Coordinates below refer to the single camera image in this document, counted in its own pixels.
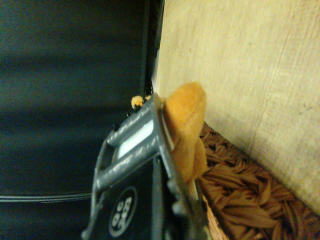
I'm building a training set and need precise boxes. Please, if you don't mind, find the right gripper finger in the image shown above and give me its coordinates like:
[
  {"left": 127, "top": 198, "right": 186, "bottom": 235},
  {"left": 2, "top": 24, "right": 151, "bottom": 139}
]
[{"left": 81, "top": 92, "right": 212, "bottom": 240}]

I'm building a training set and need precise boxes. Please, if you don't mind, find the tan plush toy mouse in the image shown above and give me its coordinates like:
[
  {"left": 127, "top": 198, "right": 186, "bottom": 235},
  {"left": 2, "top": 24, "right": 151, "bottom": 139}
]
[{"left": 130, "top": 81, "right": 208, "bottom": 186}]

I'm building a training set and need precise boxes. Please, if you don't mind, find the black curtain stand pole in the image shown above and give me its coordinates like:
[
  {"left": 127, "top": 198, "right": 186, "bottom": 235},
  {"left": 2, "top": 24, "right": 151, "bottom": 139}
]
[{"left": 0, "top": 191, "right": 93, "bottom": 204}]

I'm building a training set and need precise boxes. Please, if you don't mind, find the brown wicker basket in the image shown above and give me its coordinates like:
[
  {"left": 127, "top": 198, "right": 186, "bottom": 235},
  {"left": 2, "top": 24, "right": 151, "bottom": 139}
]
[{"left": 194, "top": 119, "right": 320, "bottom": 240}]

